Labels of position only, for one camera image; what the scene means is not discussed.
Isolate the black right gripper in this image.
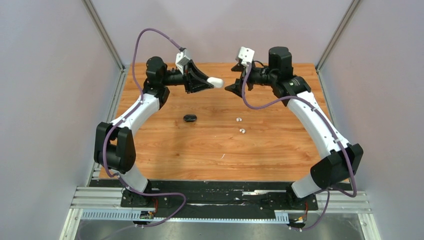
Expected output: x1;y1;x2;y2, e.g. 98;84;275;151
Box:
224;60;277;98

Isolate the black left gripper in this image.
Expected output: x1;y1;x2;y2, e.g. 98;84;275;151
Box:
161;60;214;95

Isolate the white earbud charging case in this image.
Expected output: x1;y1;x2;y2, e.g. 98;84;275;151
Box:
206;77;225;88

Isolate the black earbud charging case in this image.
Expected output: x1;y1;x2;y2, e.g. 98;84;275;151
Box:
183;114;198;123

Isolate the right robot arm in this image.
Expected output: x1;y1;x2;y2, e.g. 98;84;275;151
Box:
225;46;364;209

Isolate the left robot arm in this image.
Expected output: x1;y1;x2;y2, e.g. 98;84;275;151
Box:
93;56;224;207

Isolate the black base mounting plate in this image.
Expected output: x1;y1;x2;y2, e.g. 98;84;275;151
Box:
89;179;319;220

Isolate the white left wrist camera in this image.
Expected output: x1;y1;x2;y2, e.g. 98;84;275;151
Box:
175;48;191;76

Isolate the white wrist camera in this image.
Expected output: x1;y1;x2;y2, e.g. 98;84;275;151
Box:
175;48;191;76
235;46;255;67

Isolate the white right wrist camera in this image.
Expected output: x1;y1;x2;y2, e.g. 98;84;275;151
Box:
235;46;255;67

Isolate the left aluminium corner post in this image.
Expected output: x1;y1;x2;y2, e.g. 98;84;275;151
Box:
82;0;126;72

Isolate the aluminium corner post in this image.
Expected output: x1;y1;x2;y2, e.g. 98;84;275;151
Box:
315;0;362;73
82;0;126;72

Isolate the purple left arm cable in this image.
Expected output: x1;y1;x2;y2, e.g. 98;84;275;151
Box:
101;28;187;228

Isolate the right aluminium corner post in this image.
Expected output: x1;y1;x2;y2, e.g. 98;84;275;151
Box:
315;0;362;73

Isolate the aluminium frame rail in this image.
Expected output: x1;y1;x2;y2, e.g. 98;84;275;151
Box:
71;187;372;214

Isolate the slotted cable duct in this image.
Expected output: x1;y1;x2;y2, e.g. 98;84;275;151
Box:
81;209;290;224

